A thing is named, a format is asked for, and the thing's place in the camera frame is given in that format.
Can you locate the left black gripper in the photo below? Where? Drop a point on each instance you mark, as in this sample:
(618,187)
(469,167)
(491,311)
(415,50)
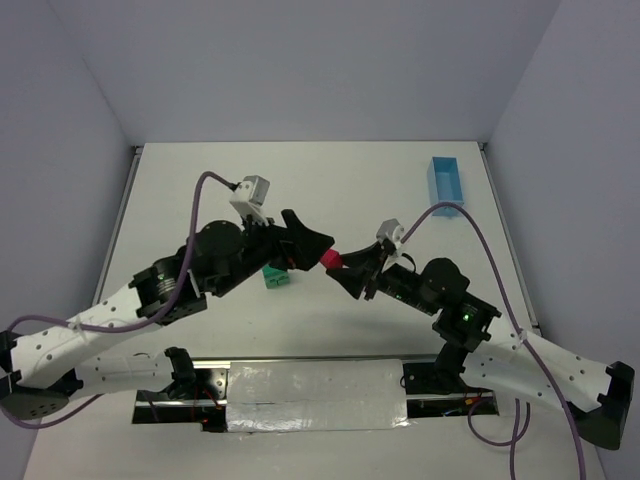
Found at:
(279,245)

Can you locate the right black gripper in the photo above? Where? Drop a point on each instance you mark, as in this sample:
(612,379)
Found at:
(375,273)

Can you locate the red triangular prism block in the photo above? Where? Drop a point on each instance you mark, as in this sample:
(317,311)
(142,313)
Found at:
(331,259)

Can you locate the green rectangular block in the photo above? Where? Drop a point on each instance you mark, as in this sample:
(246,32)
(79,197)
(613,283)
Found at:
(270,271)

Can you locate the blue plastic box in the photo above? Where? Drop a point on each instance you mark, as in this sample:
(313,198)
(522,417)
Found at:
(444,182)

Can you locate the green castle notched block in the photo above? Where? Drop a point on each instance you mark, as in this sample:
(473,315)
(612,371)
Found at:
(280,282)

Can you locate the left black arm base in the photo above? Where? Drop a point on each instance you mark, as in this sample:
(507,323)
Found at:
(204,404)

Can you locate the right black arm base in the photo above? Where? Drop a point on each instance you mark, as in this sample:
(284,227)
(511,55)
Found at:
(438,375)

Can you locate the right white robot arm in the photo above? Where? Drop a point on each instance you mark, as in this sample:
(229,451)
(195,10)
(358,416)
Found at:
(483,350)

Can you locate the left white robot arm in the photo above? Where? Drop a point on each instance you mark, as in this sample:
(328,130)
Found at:
(69,360)

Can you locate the silver tape covered panel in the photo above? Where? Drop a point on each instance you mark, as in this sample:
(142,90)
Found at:
(299,396)

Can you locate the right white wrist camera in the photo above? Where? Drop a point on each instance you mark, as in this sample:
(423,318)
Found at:
(390,234)

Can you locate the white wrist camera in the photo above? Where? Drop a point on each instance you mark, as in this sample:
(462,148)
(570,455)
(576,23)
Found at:
(390,234)
(248,199)

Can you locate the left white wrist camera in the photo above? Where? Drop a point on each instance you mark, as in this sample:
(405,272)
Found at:
(248,199)

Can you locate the aluminium rail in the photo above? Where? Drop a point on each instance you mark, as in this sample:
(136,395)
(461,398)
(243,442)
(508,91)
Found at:
(300,359)

